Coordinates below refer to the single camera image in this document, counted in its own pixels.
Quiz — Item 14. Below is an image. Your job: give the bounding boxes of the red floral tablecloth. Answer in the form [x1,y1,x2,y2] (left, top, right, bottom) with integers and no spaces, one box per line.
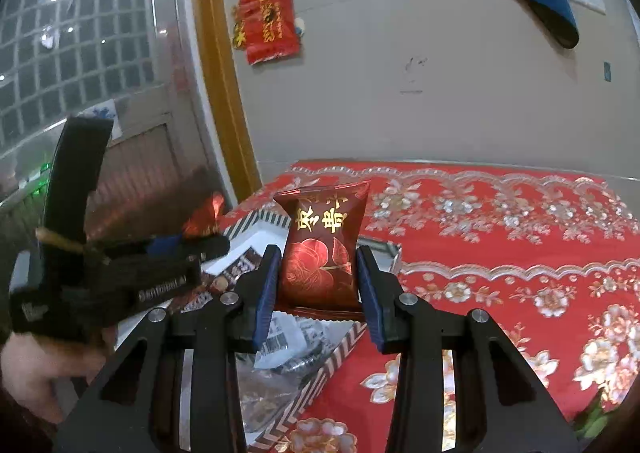
[215,160,640,453]

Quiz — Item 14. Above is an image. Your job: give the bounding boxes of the glass block window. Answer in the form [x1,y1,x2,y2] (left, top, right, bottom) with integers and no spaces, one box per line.
[0,0,167,150]

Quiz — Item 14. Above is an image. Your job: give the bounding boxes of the dark red snack packet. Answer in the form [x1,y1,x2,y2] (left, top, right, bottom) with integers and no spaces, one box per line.
[272,181,372,322]
[182,191,227,240]

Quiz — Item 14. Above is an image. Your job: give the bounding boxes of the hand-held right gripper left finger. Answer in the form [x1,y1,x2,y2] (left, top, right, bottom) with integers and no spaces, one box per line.
[52,244,284,453]

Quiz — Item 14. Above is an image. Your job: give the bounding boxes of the wooden door frame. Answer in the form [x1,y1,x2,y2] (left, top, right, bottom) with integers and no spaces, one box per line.
[188,0,264,206]

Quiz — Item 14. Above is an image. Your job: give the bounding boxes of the brown patterned snack packet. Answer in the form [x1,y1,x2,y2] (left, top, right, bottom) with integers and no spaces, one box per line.
[200,253,264,302]

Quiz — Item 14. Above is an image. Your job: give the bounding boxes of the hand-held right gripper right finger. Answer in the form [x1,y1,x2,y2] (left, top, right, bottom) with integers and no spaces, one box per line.
[355,245,581,453]

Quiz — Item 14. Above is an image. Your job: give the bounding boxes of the silver snack packet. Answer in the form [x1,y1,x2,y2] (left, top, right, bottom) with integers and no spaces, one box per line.
[252,318,351,377]

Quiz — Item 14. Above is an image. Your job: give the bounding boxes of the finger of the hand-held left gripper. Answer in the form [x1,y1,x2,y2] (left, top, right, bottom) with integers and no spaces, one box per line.
[147,233,184,257]
[106,235,232,285]

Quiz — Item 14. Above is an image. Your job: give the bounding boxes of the person's left hand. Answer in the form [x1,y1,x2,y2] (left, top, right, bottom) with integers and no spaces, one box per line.
[0,327,119,425]

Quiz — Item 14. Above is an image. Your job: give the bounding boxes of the red wall hanging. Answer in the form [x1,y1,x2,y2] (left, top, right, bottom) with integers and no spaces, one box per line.
[231,0,305,66]

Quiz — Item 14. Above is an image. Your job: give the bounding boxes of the brown slatted panel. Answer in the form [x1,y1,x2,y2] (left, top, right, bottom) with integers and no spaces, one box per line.
[85,118,237,240]

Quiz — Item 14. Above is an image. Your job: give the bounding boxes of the white box with striped rim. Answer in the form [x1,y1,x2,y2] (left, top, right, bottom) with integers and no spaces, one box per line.
[170,209,404,453]

